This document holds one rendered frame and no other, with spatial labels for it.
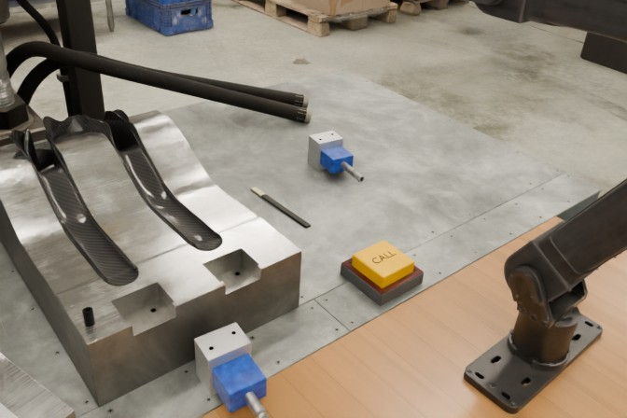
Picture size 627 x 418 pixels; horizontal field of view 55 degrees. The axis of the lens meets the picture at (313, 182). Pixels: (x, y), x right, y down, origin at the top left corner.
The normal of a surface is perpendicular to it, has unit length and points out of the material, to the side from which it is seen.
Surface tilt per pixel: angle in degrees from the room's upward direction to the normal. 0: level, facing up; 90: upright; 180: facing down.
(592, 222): 88
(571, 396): 0
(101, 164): 27
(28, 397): 0
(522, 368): 0
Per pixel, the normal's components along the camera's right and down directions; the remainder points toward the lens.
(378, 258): 0.05, -0.86
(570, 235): -0.71, 0.16
